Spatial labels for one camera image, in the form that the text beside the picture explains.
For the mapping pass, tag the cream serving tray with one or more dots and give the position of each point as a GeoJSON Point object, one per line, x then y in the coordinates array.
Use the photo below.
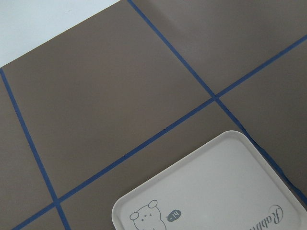
{"type": "Point", "coordinates": [226, 184]}

